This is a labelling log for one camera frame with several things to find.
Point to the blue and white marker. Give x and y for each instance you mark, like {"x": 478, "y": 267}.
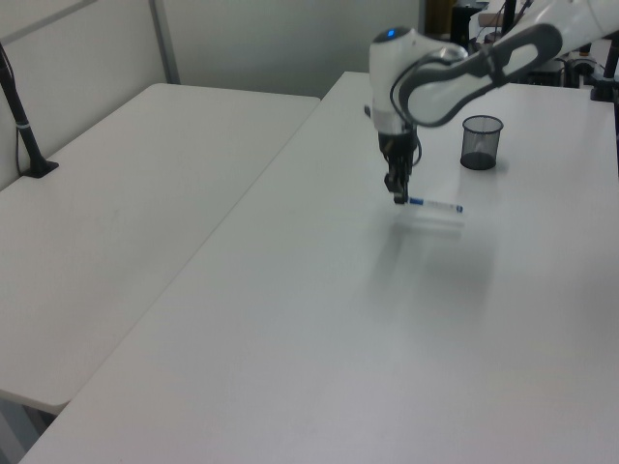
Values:
{"x": 435, "y": 204}

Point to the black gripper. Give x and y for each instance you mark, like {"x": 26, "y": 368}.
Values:
{"x": 396, "y": 147}

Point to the grey aluminium partition post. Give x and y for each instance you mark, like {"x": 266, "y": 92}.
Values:
{"x": 167, "y": 43}

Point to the white side table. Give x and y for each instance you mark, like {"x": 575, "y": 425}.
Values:
{"x": 121, "y": 203}

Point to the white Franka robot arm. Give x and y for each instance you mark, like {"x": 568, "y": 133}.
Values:
{"x": 435, "y": 92}

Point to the black background cabinet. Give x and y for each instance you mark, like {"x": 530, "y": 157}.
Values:
{"x": 462, "y": 26}

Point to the black camera stand pole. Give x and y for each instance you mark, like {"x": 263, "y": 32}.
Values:
{"x": 607, "y": 72}
{"x": 29, "y": 145}

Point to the black mesh pen cup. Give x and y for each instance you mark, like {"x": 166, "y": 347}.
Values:
{"x": 480, "y": 145}

